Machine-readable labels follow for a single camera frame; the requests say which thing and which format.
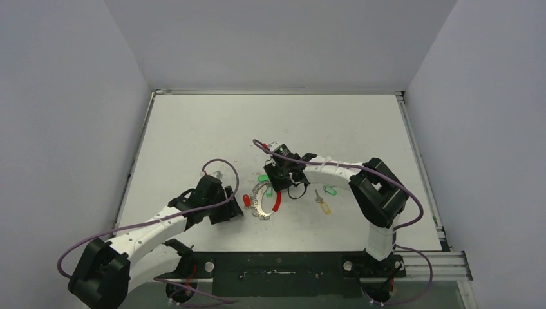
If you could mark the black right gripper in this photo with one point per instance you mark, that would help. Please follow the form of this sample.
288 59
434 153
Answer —
276 177

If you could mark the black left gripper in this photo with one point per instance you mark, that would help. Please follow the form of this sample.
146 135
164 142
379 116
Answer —
230 208

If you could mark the key with green tag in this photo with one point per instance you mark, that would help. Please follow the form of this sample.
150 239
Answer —
328 189
265 178

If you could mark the metal keyring with red grip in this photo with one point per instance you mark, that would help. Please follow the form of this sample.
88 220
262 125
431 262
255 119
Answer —
262 207

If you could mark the key with yellow tag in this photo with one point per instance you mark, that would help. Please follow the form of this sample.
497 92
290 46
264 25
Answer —
323 205

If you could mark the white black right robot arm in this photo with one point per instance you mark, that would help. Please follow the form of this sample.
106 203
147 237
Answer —
380 201

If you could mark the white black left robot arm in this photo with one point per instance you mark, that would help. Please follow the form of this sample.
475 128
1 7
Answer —
108 270

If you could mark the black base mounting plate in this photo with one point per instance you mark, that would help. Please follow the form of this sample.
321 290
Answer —
291 274

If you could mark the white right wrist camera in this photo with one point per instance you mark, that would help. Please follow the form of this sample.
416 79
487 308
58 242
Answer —
270 146

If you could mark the aluminium table frame rail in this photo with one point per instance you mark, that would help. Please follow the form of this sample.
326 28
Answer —
446 265

